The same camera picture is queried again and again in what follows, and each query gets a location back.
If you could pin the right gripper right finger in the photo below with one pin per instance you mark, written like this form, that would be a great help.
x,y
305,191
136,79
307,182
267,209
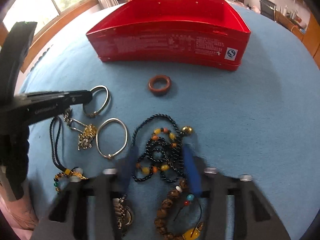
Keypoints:
x,y
235,206

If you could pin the blue bed cover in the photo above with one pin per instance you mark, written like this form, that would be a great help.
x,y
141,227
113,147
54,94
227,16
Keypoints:
x,y
262,119

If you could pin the wooden desk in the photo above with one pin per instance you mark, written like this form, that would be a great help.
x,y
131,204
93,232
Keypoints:
x,y
289,25

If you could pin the black cord gold charm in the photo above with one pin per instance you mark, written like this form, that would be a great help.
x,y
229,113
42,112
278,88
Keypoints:
x,y
56,143

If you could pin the silver bangle with clasp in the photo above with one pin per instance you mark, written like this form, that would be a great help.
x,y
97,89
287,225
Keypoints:
x,y
100,99

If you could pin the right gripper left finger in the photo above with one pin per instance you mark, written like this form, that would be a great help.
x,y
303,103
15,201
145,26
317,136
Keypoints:
x,y
67,216

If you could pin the black office chair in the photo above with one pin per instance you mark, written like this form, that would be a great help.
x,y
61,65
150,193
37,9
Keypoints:
x,y
268,9

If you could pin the plain silver bangle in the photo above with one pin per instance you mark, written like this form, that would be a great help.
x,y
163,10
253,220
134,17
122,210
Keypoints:
x,y
112,138

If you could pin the wooden framed side window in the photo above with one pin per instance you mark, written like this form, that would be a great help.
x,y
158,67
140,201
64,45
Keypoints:
x,y
50,15

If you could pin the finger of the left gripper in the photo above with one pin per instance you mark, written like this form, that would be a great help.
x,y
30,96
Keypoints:
x,y
31,108

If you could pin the wooden wardrobe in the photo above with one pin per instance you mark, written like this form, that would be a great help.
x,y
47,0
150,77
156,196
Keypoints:
x,y
311,39

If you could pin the red tin box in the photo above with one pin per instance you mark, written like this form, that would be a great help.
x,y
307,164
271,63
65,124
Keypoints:
x,y
204,32

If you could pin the silver metal wristwatch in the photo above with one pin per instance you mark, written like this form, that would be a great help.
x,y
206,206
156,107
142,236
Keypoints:
x,y
124,214

